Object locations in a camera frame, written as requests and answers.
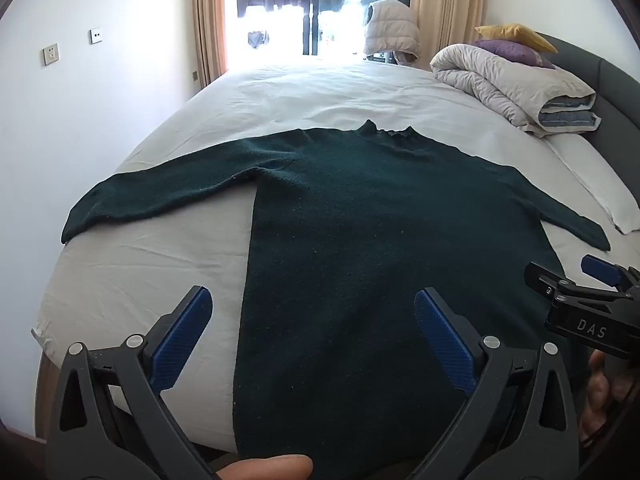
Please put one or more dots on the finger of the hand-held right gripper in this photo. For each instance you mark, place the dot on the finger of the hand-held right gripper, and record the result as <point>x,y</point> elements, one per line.
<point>602,270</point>
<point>542,280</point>

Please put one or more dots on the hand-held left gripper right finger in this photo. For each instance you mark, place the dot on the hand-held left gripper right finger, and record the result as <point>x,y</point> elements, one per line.
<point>445,340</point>

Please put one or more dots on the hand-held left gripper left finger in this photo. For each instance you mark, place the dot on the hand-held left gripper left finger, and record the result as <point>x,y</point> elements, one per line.
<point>182,340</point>

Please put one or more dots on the dark green knit sweater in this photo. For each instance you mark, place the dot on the dark green knit sweater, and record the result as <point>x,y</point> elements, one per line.
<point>350,235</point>

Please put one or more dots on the person's right hand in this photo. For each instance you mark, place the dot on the person's right hand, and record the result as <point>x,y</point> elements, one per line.
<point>602,400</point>

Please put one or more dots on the person's left hand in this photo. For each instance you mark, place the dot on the person's left hand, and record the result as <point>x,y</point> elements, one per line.
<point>270,467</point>

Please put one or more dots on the flat white pillow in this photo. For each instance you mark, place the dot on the flat white pillow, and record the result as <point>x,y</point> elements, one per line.
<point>595,175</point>

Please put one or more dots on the grey upholstered headboard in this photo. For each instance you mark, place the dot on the grey upholstered headboard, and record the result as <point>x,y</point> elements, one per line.
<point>600,75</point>

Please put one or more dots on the folded grey quilt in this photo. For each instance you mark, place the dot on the folded grey quilt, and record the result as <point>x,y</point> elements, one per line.
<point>500,80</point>

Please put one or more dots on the purple pillow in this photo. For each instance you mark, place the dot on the purple pillow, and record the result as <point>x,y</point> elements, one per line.
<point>515,54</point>

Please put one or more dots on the yellow pillow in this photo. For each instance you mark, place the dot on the yellow pillow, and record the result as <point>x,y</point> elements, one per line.
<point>515,35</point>

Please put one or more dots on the bed with white sheet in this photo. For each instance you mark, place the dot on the bed with white sheet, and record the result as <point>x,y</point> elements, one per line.
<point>300,95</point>

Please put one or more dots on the beige curtain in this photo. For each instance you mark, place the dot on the beige curtain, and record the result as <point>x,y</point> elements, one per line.
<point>447,10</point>
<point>207,20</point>

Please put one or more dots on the beige puffer jacket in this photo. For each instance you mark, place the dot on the beige puffer jacket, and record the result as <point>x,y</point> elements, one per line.
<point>392,27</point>

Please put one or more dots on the small grey hanging garment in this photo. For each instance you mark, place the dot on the small grey hanging garment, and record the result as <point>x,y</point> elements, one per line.
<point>258,40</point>

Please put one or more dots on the black framed glass door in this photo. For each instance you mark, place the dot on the black framed glass door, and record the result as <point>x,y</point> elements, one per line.
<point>312,10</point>

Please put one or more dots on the white wall socket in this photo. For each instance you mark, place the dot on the white wall socket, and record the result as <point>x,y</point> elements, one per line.
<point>50,54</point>

